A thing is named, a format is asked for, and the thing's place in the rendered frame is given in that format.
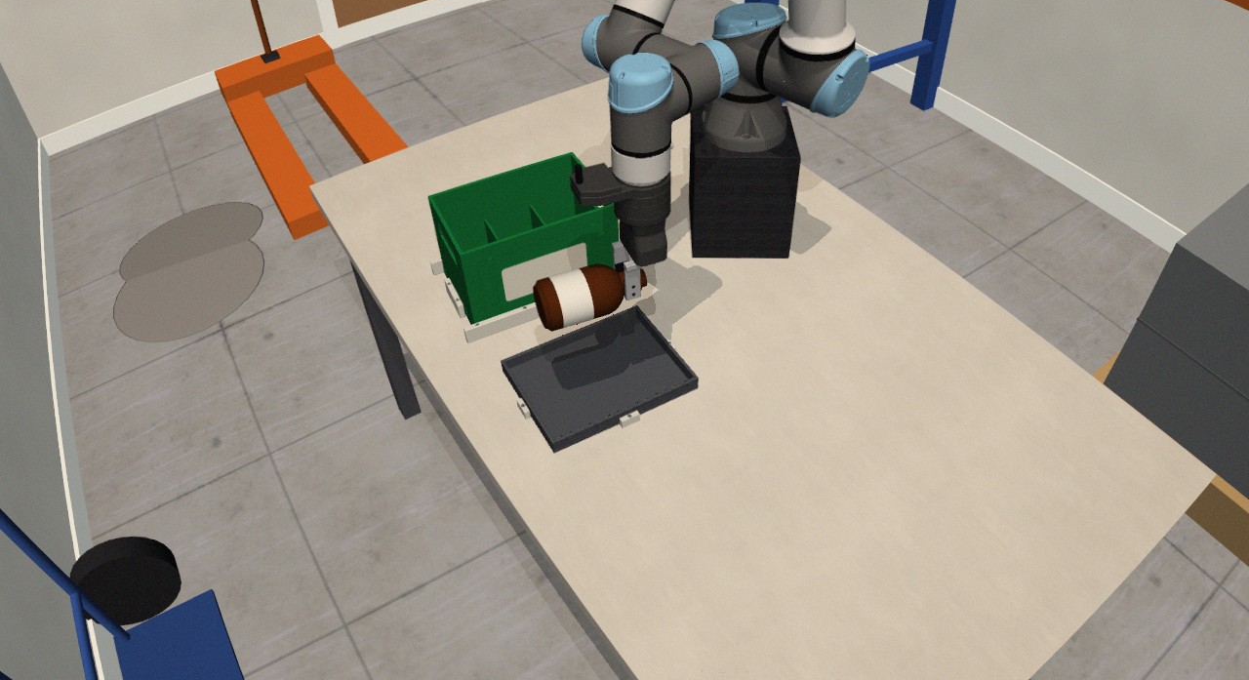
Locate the green plastic crate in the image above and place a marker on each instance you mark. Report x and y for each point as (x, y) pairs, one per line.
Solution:
(559, 235)

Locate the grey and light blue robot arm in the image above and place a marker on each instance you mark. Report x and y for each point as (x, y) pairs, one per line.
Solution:
(656, 80)

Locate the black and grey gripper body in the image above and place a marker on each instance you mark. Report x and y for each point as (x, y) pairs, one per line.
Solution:
(640, 189)

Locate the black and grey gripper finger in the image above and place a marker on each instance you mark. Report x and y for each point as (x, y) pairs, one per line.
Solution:
(620, 255)
(632, 282)

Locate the brown bottle with white label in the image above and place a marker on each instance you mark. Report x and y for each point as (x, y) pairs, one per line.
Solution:
(578, 295)

